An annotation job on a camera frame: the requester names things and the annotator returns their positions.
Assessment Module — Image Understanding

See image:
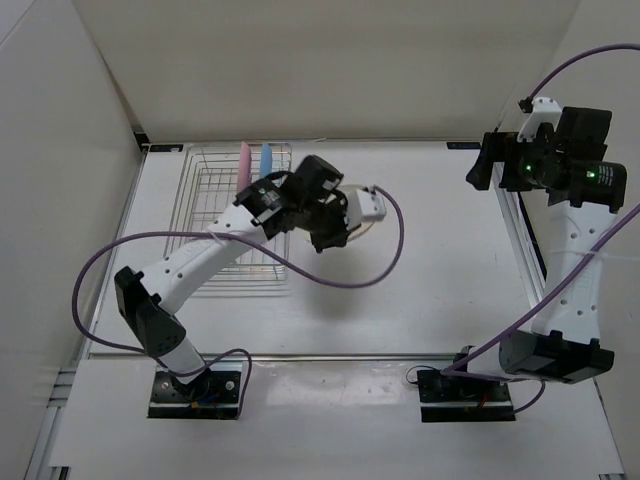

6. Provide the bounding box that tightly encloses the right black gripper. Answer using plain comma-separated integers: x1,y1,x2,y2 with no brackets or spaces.
464,132,560,192

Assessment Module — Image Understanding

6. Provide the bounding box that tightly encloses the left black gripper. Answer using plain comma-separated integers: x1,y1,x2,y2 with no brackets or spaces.
295,190,360,252

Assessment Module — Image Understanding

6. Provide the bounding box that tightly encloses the cream plate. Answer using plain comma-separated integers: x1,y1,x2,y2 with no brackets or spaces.
338,184,387,243

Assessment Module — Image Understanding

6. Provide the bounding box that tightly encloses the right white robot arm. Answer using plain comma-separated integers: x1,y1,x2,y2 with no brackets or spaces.
449,97,627,400

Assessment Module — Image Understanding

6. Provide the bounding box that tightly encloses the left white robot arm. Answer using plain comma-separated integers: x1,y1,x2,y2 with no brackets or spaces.
114,155,362,400

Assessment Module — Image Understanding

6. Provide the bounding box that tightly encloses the blue plate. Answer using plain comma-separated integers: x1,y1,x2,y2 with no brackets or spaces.
259,143,273,178

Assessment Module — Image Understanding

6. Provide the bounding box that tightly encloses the pink plate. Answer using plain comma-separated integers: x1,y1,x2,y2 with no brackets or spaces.
237,142,252,192

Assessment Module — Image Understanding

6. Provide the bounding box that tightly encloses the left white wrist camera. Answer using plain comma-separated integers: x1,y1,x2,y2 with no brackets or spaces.
345,188,387,231

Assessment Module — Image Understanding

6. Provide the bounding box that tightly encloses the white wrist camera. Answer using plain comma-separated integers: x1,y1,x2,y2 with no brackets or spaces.
345,188,387,231
516,97,563,143

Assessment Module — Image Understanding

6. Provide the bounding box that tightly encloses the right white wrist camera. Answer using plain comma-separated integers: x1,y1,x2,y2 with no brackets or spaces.
516,97,563,143

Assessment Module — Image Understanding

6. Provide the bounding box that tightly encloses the metal wire dish rack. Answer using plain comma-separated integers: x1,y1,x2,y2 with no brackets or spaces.
162,142,294,282

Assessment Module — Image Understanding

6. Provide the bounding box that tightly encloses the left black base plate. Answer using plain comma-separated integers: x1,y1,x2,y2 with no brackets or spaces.
147,362,243,420

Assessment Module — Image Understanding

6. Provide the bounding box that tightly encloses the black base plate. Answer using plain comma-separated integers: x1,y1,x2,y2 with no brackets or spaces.
147,362,243,420
405,364,516,423

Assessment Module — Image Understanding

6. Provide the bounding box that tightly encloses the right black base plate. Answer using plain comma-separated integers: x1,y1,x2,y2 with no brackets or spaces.
405,364,516,423

